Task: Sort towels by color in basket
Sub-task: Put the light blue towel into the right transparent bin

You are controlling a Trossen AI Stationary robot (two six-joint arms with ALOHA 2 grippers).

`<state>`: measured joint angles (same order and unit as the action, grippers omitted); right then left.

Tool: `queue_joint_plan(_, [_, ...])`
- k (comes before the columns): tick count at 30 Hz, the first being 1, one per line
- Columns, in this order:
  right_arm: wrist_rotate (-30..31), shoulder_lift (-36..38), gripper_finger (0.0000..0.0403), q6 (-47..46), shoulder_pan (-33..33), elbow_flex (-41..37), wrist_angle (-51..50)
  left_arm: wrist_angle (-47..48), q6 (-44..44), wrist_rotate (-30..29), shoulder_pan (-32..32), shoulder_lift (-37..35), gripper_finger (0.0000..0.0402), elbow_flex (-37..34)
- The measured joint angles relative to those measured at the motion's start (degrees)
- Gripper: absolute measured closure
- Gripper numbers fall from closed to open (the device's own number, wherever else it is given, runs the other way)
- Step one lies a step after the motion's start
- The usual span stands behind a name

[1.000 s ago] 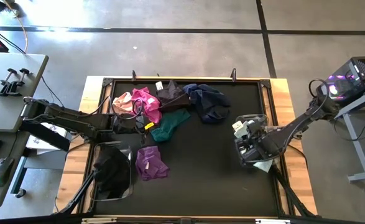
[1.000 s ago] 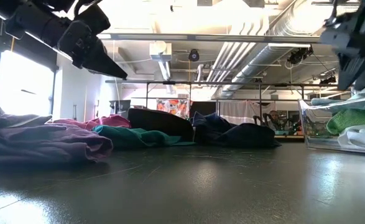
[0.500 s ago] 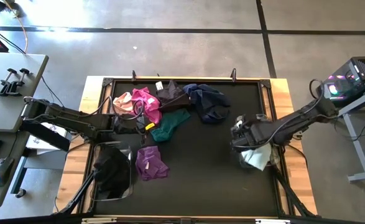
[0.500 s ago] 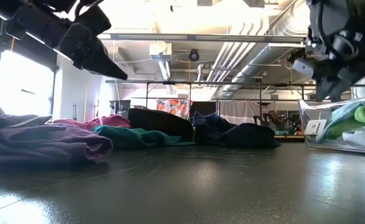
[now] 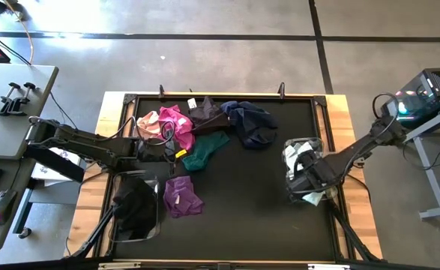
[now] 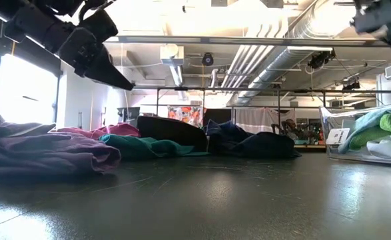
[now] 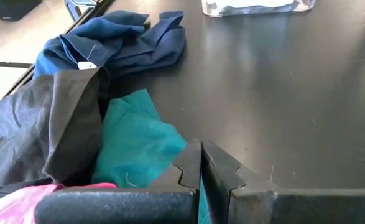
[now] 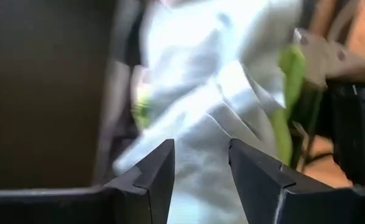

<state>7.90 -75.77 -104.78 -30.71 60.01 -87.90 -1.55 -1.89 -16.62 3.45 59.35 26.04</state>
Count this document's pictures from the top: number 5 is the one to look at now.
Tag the white paper tag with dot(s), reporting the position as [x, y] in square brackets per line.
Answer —
[176, 199]
[192, 104]

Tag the white box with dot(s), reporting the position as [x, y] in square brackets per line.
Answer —
[43, 176]

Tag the silver metal bracket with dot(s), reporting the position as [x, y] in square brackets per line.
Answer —
[328, 267]
[118, 266]

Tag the teal towel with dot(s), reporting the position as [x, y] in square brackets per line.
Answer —
[204, 150]

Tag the black computer mouse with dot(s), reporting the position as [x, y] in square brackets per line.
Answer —
[3, 204]

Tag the purple towel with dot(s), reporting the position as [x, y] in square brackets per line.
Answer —
[184, 200]

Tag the metal table clamp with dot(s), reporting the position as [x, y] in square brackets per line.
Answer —
[162, 92]
[281, 92]

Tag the charcoal towel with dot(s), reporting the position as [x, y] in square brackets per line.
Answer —
[208, 120]

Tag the black caster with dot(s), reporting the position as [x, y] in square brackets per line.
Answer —
[24, 233]

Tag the peach towel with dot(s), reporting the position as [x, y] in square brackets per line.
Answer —
[148, 125]

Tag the black screw clamp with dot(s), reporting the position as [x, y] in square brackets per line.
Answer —
[19, 107]
[6, 105]

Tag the wooden table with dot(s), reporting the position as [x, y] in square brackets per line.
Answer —
[88, 202]

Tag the black flat bar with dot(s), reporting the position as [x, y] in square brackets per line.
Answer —
[54, 163]

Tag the black frame strut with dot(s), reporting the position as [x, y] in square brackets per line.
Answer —
[96, 232]
[351, 236]

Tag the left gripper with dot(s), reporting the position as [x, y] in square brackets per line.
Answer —
[152, 150]

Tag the clear plastic basket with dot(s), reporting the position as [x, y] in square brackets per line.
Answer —
[156, 180]
[322, 150]

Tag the black computer tower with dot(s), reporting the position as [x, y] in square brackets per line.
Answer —
[425, 93]

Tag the light grey table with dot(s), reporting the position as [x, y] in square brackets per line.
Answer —
[2, 135]

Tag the grey metal-leg table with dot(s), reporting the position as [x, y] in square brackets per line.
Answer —
[426, 165]

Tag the grey desk base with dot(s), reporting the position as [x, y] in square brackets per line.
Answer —
[54, 193]

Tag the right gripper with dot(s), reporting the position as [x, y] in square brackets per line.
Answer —
[317, 172]

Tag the navy blue towel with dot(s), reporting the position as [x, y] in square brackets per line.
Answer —
[249, 123]

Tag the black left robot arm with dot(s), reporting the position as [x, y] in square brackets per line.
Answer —
[88, 144]

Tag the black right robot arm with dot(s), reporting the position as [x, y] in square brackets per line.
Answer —
[354, 153]

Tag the pink towel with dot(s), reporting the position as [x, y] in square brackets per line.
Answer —
[184, 137]

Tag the black towel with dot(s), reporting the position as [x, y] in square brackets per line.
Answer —
[135, 206]

